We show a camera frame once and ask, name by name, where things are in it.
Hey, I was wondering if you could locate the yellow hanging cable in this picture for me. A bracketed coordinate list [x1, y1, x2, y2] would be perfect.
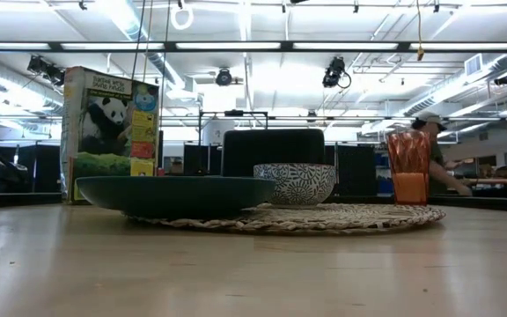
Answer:
[415, 0, 425, 62]

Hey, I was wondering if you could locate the wooden background table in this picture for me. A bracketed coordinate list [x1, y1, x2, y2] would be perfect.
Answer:
[464, 176, 507, 186]

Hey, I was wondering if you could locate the orange faceted tumbler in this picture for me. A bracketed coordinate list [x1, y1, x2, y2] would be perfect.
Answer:
[386, 130, 432, 207]

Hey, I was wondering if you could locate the black aluminium table frame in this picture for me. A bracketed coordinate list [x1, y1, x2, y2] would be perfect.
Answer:
[0, 191, 507, 214]

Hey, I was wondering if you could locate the black divider panel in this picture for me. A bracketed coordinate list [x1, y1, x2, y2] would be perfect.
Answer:
[336, 144, 378, 197]

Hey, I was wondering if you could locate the white cable ring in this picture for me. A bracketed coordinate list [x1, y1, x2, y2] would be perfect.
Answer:
[169, 2, 195, 31]

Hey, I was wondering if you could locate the black hanging cable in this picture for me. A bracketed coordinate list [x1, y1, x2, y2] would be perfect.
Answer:
[130, 0, 148, 81]

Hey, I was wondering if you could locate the black overhead light bar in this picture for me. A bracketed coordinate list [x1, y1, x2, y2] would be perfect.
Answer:
[0, 40, 507, 55]

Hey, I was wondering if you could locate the blue white patterned bowl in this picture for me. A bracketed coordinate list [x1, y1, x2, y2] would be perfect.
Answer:
[253, 162, 337, 208]

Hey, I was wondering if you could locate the person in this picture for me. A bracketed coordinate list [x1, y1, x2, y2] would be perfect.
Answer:
[410, 114, 474, 197]

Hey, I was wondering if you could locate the round woven straw placemat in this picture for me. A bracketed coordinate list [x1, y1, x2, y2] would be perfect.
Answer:
[123, 202, 447, 234]

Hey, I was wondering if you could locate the teal plate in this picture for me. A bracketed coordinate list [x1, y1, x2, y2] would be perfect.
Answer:
[76, 174, 276, 221]

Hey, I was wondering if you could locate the panda cereal box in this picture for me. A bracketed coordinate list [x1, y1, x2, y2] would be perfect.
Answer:
[59, 65, 161, 206]

